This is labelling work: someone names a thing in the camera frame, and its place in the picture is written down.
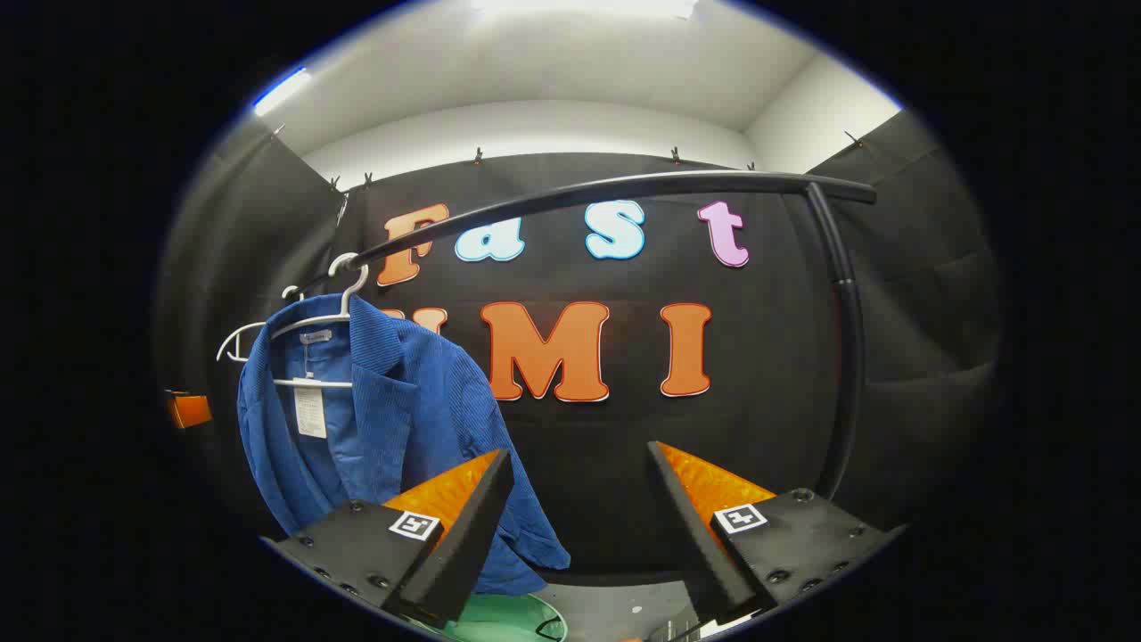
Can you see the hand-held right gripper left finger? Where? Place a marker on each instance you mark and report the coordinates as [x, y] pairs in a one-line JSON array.
[[463, 544]]

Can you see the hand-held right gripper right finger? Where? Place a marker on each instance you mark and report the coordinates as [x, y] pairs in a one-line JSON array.
[[700, 544]]

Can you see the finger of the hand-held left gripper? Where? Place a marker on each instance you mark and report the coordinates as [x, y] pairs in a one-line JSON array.
[[192, 412]]

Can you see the green laundry hamper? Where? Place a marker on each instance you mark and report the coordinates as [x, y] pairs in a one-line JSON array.
[[499, 617]]

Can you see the white plastic clothes hanger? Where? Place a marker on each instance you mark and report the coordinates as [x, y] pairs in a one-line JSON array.
[[241, 328], [312, 383]]

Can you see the black metal clothes rack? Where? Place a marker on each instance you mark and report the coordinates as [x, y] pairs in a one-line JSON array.
[[624, 185]]

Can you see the ceiling light panel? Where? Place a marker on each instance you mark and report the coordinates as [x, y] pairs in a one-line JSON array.
[[281, 89]]

